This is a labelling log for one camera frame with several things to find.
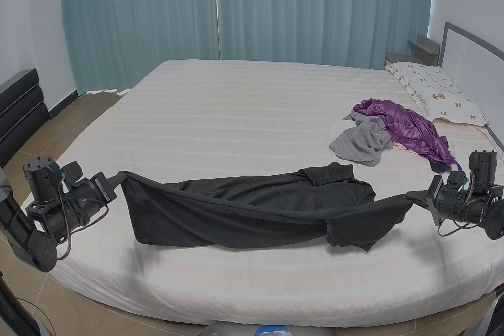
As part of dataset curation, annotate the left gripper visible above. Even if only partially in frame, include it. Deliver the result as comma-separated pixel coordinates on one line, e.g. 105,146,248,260
59,172,117,237

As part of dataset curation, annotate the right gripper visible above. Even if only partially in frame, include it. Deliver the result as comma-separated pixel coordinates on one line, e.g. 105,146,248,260
427,175,473,225

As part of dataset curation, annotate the black T-shirt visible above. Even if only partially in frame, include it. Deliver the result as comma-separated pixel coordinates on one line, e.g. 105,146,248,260
118,162,414,252

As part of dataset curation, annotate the bed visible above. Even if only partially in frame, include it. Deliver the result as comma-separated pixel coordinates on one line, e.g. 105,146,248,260
22,21,504,327

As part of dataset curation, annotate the black mesh garment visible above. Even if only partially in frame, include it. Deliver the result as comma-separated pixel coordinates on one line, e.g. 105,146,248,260
430,158,453,174

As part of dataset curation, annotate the pink garment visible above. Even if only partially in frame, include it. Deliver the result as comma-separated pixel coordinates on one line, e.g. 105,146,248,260
391,141,418,154

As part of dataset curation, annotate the purple garment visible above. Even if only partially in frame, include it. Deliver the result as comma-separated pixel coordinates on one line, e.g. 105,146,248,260
352,98,469,177

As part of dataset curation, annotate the black chest of drawers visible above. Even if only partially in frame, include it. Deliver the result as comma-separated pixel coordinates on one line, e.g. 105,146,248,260
0,69,50,166

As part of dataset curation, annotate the grey garment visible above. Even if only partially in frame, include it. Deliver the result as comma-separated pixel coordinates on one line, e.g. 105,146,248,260
329,116,394,167

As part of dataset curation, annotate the white printed pillow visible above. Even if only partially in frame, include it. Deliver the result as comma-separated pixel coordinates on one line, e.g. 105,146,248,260
385,61,489,126

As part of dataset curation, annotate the grey bedside table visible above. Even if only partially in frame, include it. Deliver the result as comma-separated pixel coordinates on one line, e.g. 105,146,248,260
386,33,441,67

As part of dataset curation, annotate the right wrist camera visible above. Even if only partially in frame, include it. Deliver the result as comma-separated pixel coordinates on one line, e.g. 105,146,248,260
448,170,468,189

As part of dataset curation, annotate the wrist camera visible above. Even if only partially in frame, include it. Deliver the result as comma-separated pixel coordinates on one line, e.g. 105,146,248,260
448,170,468,189
62,162,84,188

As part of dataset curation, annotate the black cable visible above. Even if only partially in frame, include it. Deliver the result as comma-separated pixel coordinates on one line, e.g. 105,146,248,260
57,204,110,261
437,218,473,237

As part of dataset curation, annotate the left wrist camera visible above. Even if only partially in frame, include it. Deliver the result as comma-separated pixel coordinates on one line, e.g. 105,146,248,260
62,162,84,188

